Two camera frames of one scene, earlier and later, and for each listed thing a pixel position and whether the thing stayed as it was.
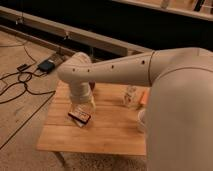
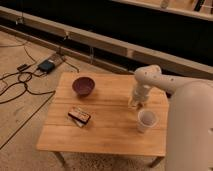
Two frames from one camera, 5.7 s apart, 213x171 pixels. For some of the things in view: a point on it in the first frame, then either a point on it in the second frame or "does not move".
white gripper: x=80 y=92 → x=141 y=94
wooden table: x=114 y=123 does not move
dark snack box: x=79 y=118 does not move
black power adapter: x=47 y=66 does not move
